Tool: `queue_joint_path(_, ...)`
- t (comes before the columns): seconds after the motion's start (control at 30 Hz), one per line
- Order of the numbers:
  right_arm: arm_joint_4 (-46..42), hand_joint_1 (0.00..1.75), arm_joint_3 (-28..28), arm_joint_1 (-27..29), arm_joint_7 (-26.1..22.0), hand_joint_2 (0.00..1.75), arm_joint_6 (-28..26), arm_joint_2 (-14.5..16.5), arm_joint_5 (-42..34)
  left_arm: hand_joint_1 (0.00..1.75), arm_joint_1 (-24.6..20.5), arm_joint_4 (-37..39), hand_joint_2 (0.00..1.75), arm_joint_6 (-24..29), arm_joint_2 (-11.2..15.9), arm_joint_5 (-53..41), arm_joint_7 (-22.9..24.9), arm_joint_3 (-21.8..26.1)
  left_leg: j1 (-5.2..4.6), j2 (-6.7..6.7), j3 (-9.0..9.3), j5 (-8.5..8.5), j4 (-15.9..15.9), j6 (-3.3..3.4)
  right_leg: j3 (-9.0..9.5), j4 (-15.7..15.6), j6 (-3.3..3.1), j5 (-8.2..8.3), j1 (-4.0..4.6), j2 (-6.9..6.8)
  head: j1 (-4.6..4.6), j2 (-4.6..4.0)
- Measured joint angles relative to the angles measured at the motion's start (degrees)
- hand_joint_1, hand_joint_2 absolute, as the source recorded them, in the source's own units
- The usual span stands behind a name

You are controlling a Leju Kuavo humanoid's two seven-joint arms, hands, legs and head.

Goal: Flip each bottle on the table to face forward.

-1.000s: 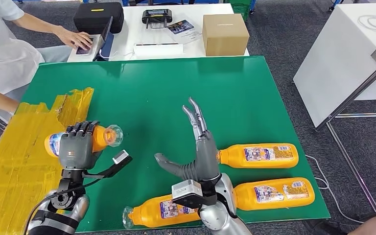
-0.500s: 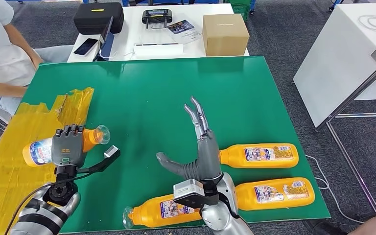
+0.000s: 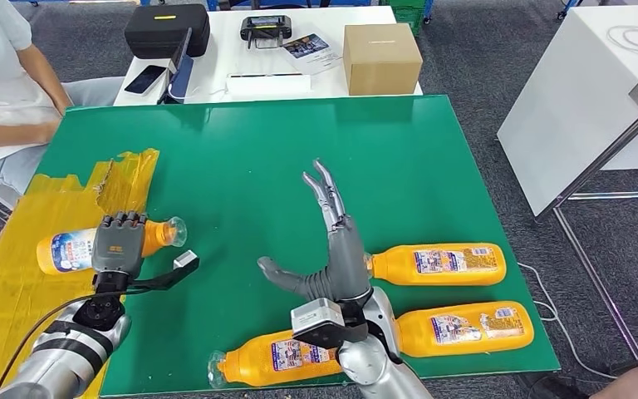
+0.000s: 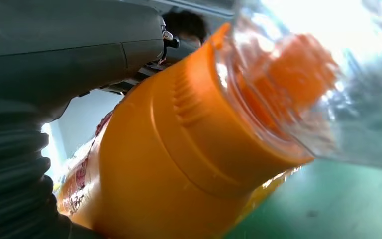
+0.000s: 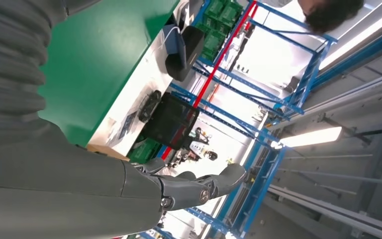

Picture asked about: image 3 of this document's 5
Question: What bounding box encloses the yellow taped cardboard sheet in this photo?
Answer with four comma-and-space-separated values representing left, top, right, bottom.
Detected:
0, 148, 160, 399

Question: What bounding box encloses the green plastic crate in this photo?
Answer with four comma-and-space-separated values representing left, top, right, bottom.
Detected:
379, 0, 435, 37

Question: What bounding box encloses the black zip case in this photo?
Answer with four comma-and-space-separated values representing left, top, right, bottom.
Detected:
124, 4, 212, 60

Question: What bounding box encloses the thin white power cable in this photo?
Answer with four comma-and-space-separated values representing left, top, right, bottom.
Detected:
517, 263, 620, 382

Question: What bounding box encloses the brown cardboard box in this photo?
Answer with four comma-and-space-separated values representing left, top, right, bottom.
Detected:
343, 22, 424, 97

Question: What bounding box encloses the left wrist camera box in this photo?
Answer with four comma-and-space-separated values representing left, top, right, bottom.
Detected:
148, 249, 200, 292

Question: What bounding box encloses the black remote controller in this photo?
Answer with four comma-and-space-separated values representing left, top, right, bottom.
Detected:
239, 15, 292, 50

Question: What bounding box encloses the black smartphone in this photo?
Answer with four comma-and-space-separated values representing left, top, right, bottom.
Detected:
125, 65, 167, 96

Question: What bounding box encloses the large white table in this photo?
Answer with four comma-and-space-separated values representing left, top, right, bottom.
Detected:
496, 6, 638, 219

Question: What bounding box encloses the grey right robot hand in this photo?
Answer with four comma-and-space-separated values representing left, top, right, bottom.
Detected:
257, 160, 374, 303

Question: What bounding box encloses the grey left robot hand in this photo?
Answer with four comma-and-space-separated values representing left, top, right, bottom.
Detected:
91, 210, 149, 278

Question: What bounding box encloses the grey metal table frame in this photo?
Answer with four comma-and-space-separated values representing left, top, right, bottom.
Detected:
534, 114, 638, 362

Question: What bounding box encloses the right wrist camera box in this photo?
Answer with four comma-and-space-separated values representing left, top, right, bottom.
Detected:
290, 297, 370, 351

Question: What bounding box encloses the green work table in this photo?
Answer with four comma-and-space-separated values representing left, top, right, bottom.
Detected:
32, 94, 561, 397

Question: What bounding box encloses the tablet with blue cover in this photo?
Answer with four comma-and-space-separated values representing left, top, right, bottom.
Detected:
157, 27, 195, 106

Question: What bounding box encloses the white desk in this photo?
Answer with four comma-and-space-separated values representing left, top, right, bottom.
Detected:
112, 5, 424, 106

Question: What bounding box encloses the printed booklet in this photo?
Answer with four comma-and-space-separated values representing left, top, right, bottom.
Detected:
282, 32, 343, 76

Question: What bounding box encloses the orange detergent bottle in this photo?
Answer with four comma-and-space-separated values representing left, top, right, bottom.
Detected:
37, 216, 188, 277
395, 300, 535, 359
366, 243, 508, 288
208, 329, 347, 389

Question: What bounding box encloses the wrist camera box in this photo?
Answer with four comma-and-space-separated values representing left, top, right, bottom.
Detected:
290, 297, 370, 351
148, 249, 200, 292

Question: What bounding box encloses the blue metal rack leg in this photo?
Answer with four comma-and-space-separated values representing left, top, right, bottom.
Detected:
558, 0, 584, 22

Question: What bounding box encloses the flat white box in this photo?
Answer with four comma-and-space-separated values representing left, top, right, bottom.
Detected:
225, 72, 312, 102

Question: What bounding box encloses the blue metal rack frame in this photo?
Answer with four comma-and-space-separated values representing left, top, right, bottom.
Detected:
207, 0, 375, 9

